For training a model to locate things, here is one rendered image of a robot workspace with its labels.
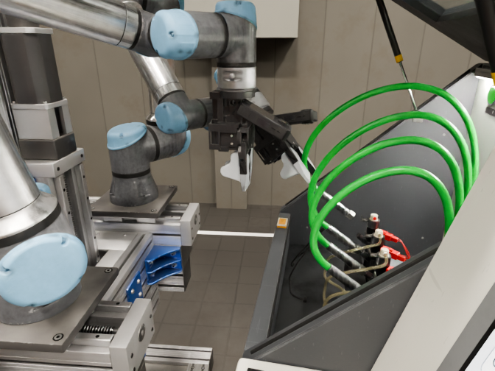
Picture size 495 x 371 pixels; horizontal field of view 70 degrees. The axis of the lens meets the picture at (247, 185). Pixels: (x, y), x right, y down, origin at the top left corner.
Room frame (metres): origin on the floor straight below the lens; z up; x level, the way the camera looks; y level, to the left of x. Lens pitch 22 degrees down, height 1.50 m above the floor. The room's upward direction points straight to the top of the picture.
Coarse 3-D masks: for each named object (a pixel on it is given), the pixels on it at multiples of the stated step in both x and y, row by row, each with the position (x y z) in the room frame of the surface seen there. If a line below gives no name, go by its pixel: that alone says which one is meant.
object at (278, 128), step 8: (240, 104) 0.69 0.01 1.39; (248, 104) 0.70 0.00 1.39; (240, 112) 0.69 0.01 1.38; (248, 112) 0.69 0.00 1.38; (256, 112) 0.68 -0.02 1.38; (264, 112) 0.71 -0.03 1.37; (248, 120) 0.69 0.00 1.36; (256, 120) 0.68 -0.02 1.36; (264, 120) 0.68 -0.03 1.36; (272, 120) 0.68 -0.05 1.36; (280, 120) 0.70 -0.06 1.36; (264, 128) 0.68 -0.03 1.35; (272, 128) 0.68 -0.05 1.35; (280, 128) 0.68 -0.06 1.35; (288, 128) 0.68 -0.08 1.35; (280, 136) 0.68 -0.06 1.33
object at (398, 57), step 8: (376, 0) 1.09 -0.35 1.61; (384, 8) 1.08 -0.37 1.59; (384, 16) 1.08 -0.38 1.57; (384, 24) 1.09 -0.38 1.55; (392, 32) 1.07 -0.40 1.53; (392, 40) 1.07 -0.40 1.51; (392, 48) 1.08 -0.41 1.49; (400, 56) 1.06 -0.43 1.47; (400, 64) 1.07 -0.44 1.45; (416, 120) 1.05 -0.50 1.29
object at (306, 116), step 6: (282, 114) 0.84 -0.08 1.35; (288, 114) 0.83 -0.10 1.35; (294, 114) 0.82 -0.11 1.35; (300, 114) 0.82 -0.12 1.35; (306, 114) 0.81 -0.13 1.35; (312, 114) 0.81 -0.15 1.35; (288, 120) 0.83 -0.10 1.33; (294, 120) 0.82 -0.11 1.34; (300, 120) 0.81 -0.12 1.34; (306, 120) 0.81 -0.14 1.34; (312, 120) 0.81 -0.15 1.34
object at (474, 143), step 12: (396, 84) 0.77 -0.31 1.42; (408, 84) 0.76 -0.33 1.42; (420, 84) 0.76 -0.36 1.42; (360, 96) 0.78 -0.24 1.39; (444, 96) 0.75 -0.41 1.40; (456, 108) 0.75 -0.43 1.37; (324, 120) 0.80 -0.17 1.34; (468, 120) 0.74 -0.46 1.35; (312, 132) 0.80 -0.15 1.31; (468, 132) 0.74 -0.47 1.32
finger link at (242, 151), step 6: (246, 138) 0.68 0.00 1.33; (246, 144) 0.68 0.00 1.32; (240, 150) 0.67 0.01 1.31; (246, 150) 0.68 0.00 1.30; (240, 156) 0.67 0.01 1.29; (246, 156) 0.68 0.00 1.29; (240, 162) 0.67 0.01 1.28; (246, 162) 0.68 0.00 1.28; (240, 168) 0.68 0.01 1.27; (246, 168) 0.68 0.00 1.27
